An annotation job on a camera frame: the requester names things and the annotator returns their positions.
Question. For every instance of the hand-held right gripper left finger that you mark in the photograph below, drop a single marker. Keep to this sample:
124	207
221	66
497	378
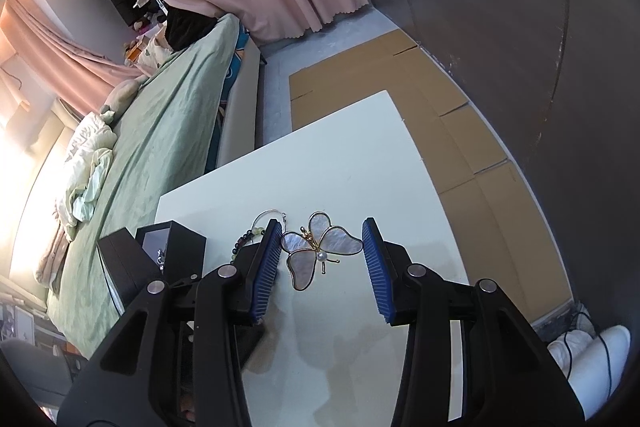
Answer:
265	274

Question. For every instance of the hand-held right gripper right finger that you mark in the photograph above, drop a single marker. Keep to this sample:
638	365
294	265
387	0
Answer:
375	274

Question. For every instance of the shell butterfly brooch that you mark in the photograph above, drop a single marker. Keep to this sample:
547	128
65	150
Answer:
327	239

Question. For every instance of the black jewelry box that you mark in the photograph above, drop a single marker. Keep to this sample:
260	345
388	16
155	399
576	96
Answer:
187	252

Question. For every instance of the silver jewelry piece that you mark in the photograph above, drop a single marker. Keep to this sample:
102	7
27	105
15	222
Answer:
160	256

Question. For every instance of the white table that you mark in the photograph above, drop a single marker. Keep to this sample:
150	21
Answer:
325	157

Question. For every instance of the flat brown cardboard sheet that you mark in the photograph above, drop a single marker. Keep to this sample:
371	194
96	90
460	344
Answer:
450	117

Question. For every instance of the bed with green blanket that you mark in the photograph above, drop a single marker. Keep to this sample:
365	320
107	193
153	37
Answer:
160	132

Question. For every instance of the white crumpled duvet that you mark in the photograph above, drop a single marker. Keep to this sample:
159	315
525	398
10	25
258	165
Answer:
87	167

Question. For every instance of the pink folded blanket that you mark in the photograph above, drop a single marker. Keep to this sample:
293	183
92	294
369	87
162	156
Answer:
52	252

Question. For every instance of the grey green pillow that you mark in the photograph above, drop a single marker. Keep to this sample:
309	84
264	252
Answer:
122	97

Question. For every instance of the grey chair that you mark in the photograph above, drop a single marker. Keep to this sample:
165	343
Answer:
35	372

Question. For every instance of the black bag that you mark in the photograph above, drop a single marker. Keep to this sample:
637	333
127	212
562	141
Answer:
187	27

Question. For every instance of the beige bed frame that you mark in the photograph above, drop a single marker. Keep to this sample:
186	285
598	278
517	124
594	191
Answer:
245	107

